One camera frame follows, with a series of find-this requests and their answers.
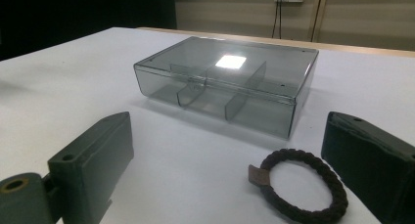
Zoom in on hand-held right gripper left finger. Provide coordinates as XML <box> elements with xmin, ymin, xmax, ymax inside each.
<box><xmin>47</xmin><ymin>111</ymin><xmax>135</xmax><ymax>224</ymax></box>

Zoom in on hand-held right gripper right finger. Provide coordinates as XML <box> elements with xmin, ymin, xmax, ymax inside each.
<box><xmin>320</xmin><ymin>111</ymin><xmax>415</xmax><ymax>224</ymax></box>

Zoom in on small black ring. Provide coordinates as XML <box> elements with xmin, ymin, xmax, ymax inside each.
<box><xmin>248</xmin><ymin>148</ymin><xmax>349</xmax><ymax>224</ymax></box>

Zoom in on clear grey plastic compartment box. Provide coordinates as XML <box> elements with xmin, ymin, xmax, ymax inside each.
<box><xmin>133</xmin><ymin>35</ymin><xmax>320</xmax><ymax>140</ymax></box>

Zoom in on white table mat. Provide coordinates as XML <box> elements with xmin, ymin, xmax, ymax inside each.
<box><xmin>0</xmin><ymin>26</ymin><xmax>415</xmax><ymax>224</ymax></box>

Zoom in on wooden table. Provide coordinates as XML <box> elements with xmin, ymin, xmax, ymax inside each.
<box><xmin>137</xmin><ymin>25</ymin><xmax>415</xmax><ymax>59</ymax></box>

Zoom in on black curtain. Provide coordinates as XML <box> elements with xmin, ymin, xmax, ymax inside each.
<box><xmin>0</xmin><ymin>0</ymin><xmax>178</xmax><ymax>63</ymax></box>

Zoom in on black wall cable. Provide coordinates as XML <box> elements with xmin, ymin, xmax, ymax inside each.
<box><xmin>278</xmin><ymin>0</ymin><xmax>284</xmax><ymax>40</ymax></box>
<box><xmin>271</xmin><ymin>0</ymin><xmax>280</xmax><ymax>39</ymax></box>

